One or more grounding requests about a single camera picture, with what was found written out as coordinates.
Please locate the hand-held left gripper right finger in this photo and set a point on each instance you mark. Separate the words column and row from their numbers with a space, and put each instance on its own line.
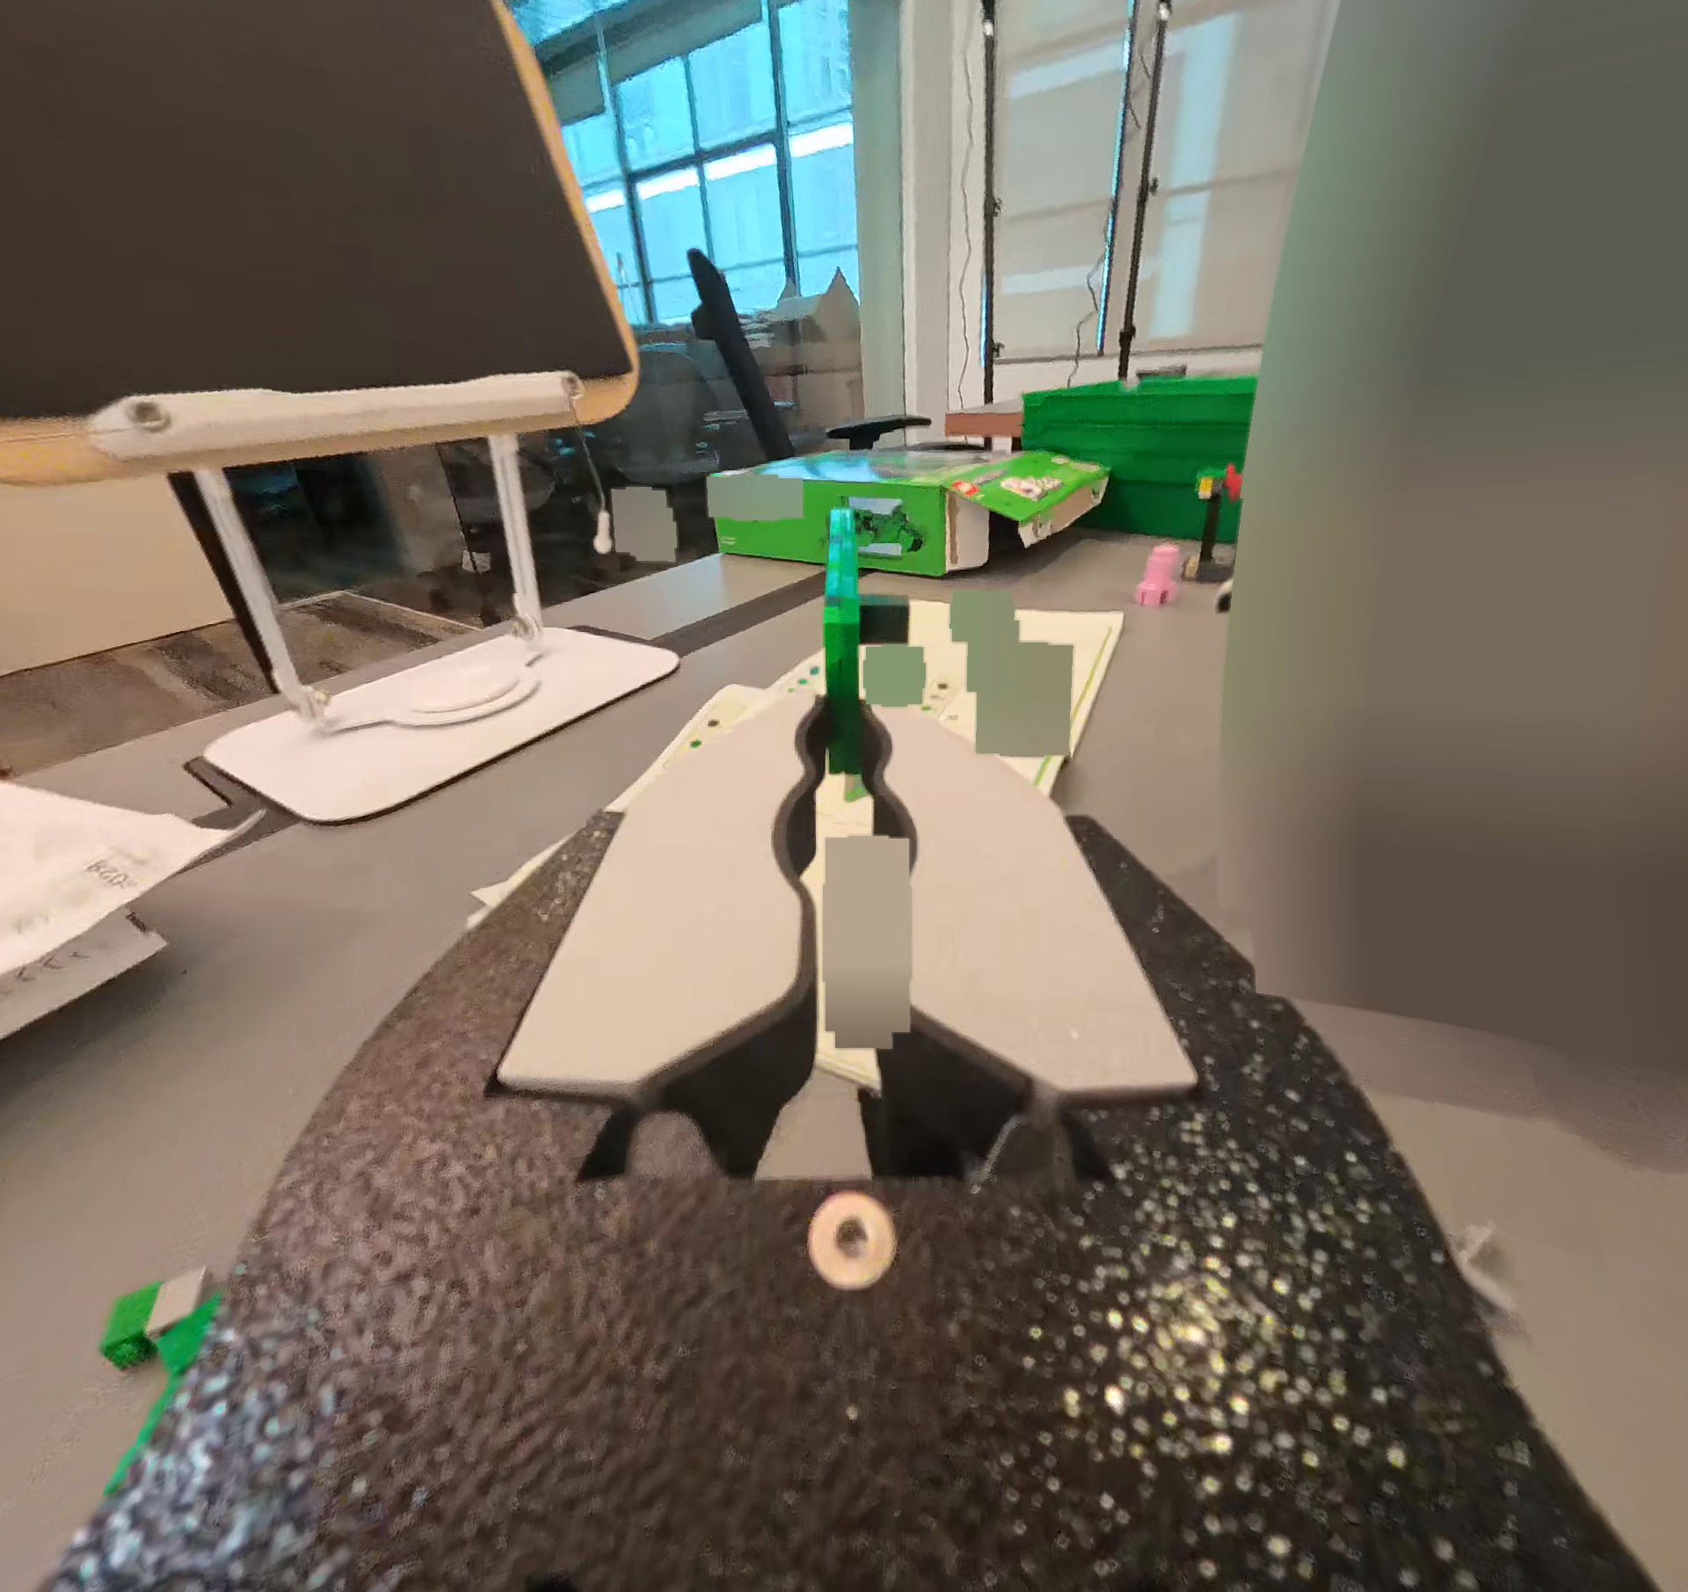
column 1042, row 945

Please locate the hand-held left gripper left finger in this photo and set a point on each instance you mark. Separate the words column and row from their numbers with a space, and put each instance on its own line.
column 660, row 945

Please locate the green brick plate assembly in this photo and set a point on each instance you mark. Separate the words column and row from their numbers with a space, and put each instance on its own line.
column 841, row 695

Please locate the grey desk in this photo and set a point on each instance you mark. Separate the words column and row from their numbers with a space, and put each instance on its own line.
column 330, row 1024

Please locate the brown-edged side desk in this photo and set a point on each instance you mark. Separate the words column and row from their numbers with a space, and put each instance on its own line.
column 984, row 428

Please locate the open building instruction booklet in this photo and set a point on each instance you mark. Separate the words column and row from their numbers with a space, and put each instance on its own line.
column 1089, row 655

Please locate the pink brick pig figure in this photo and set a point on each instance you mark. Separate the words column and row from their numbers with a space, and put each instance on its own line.
column 1158, row 574

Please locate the green toy set box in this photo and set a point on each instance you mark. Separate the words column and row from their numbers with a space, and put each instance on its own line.
column 898, row 537

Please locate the black brick tower model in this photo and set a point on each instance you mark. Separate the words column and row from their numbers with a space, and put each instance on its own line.
column 1207, row 523

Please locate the green plastic bin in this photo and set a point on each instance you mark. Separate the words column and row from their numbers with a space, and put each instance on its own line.
column 1135, row 444

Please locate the crumpled white paper bag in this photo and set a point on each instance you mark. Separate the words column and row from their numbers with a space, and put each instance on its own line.
column 66, row 880

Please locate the black office chair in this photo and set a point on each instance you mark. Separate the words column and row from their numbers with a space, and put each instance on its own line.
column 739, row 351

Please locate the pile of loose small bricks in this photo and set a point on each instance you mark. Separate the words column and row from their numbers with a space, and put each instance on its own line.
column 133, row 1335

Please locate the black board on white stand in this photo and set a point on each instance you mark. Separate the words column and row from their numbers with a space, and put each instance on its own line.
column 265, row 166

